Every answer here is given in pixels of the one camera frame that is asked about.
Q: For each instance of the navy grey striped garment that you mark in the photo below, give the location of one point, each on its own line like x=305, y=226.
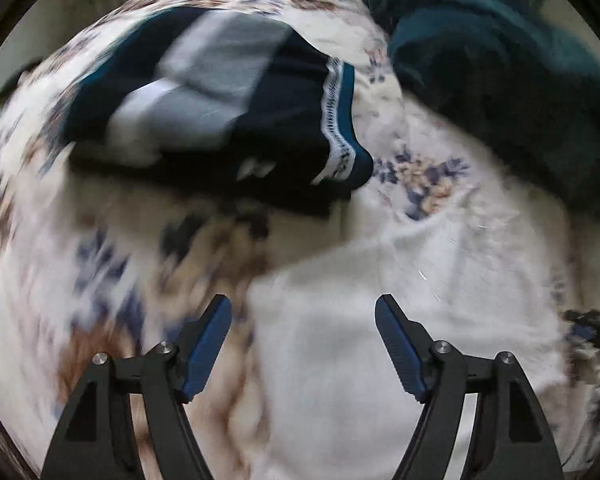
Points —
x=260, y=110

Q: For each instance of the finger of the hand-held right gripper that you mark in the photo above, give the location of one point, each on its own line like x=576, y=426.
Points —
x=592, y=324

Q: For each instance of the floral printed bed sheet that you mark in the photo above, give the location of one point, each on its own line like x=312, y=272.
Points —
x=95, y=270

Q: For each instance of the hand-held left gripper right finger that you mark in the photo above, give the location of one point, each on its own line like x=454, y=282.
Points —
x=401, y=347

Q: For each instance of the white knit garment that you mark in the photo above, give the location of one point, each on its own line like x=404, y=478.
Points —
x=380, y=340

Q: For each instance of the dark teal garment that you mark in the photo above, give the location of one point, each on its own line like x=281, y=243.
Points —
x=490, y=75

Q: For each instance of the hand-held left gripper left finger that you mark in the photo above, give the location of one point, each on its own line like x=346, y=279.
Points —
x=207, y=347

